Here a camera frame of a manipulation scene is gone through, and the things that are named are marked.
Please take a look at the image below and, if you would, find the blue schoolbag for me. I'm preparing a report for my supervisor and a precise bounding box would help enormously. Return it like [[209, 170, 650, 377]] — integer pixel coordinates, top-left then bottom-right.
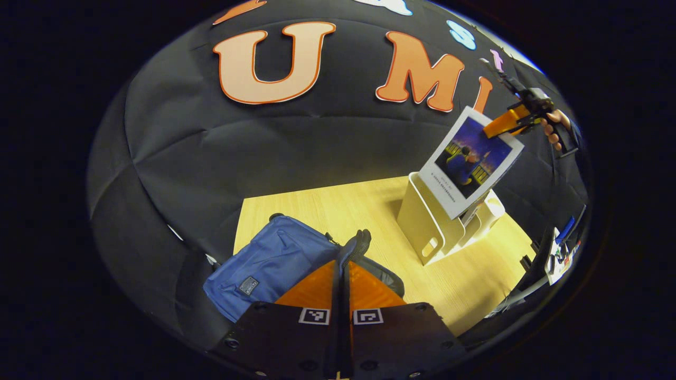
[[203, 213, 406, 324]]

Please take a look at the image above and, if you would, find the white bookshelf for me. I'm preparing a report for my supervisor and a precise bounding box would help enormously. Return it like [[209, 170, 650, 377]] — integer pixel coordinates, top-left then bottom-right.
[[396, 172, 506, 266]]

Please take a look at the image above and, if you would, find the grey metal bar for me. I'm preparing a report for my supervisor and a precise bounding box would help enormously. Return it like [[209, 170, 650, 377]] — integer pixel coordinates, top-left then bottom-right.
[[483, 277, 550, 320]]

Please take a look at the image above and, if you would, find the blue stick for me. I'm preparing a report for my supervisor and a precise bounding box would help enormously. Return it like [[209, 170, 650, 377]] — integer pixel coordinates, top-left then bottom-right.
[[555, 215, 576, 244]]

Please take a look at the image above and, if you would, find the book with night picture cover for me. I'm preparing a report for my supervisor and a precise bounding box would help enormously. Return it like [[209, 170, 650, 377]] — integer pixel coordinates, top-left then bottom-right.
[[419, 106, 525, 220]]

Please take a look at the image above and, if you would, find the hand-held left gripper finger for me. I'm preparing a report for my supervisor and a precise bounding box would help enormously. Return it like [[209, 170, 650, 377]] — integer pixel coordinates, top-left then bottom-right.
[[342, 258, 468, 380], [210, 258, 344, 380]]

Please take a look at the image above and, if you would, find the white sheet with coloured stickers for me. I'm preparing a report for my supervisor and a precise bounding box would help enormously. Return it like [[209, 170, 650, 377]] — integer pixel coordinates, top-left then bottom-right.
[[544, 227, 581, 286]]

